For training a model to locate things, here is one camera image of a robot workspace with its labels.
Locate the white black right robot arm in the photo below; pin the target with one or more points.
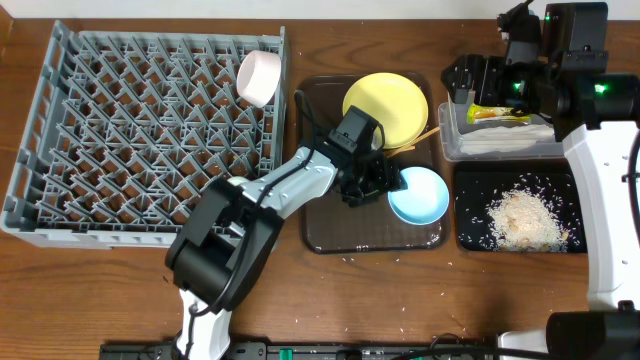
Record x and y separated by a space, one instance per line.
551 94

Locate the light blue bowl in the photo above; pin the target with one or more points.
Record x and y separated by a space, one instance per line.
423 197

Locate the dark brown serving tray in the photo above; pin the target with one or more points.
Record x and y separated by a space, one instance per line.
329 225

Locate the wooden chopstick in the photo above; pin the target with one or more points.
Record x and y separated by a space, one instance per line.
424 136
393 152

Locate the pink white bowl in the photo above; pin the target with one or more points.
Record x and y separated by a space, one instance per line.
258 77

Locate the yellow round plate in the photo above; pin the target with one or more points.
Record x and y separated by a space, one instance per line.
393 100

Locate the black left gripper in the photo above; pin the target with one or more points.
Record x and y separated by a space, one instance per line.
373 181

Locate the yellow green snack wrapper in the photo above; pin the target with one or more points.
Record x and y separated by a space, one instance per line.
477 114

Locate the grey plastic dishwasher rack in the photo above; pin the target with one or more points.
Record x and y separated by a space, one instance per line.
126 130

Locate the white napkin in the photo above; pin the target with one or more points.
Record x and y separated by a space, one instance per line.
503 139

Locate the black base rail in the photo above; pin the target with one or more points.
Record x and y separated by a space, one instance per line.
262 351

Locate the black waste tray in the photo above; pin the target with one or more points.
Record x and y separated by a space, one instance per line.
470 200

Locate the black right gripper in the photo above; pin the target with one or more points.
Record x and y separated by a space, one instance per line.
489 69

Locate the white paper cup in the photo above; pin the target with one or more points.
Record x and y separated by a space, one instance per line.
237 180

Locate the pile of rice waste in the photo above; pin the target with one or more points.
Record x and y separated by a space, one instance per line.
525 220

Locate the clear plastic waste bin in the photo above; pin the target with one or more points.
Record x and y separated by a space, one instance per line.
453 124

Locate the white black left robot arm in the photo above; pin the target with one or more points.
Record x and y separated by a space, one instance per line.
220 252

